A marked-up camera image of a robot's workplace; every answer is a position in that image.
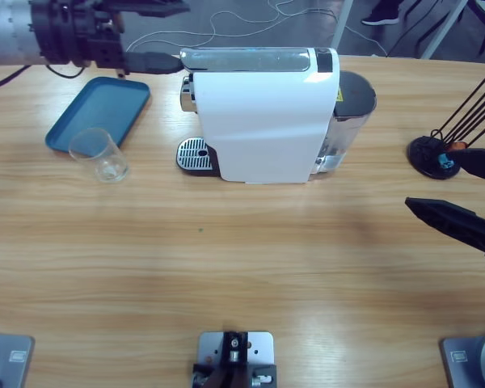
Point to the clear drinking glass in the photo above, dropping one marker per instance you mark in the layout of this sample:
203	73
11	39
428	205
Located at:
105	161

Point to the white capsule coffee machine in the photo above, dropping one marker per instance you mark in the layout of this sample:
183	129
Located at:
262	129

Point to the chrome coffee machine lever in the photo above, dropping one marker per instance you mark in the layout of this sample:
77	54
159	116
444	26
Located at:
246	60

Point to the clear water tank black lid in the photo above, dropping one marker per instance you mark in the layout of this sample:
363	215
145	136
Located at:
355	97

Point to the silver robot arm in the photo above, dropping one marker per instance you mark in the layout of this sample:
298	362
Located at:
6	32

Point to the blue rectangular tray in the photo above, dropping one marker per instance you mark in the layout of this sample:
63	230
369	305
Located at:
101	109

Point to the white table leg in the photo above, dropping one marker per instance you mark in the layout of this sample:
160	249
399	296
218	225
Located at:
341	24

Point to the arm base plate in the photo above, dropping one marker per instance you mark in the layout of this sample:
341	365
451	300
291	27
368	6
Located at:
8	359
473	359

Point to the white slanted frame leg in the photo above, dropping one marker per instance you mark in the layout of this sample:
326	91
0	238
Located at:
444	28

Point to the metal bracket with dark post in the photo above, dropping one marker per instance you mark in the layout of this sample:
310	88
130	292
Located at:
234	351

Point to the black sneaker white sole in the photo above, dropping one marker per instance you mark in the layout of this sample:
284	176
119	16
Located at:
382	18

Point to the black capsule holder with rods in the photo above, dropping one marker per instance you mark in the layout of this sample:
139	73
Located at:
430	161

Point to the blue coffee capsule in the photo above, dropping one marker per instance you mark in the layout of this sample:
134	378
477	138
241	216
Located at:
445	160

